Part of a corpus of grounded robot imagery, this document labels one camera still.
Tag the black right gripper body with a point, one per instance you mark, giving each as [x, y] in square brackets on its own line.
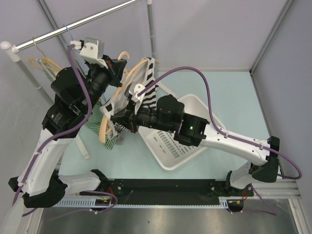
[144, 118]

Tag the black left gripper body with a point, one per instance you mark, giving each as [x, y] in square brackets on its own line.
[100, 77]

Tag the black white striped tank top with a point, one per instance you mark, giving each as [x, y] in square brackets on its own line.
[146, 95]

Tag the blue wire hanger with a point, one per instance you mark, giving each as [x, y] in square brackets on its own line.
[79, 61]

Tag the beige plastic hanger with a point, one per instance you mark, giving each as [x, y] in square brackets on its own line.
[143, 73]

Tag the grey tank top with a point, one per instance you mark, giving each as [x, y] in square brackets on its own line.
[120, 139]

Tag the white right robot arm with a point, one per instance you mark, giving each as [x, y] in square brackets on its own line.
[190, 130]

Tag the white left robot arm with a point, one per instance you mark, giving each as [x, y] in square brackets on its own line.
[40, 183]

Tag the green white striped tank top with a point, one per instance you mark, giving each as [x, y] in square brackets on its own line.
[94, 120]

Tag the yellow velvet hanger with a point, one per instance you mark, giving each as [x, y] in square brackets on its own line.
[45, 64]

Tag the white plastic basket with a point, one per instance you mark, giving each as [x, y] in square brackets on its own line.
[169, 153]

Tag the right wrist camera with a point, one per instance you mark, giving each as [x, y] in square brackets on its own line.
[132, 92]

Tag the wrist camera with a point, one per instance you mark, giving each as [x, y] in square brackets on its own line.
[91, 50]
[132, 92]

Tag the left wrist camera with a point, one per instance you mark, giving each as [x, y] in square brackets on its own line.
[91, 50]

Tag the white cable duct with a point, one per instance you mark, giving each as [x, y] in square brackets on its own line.
[99, 202]

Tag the aluminium frame profile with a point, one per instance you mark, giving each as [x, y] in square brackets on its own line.
[281, 189]

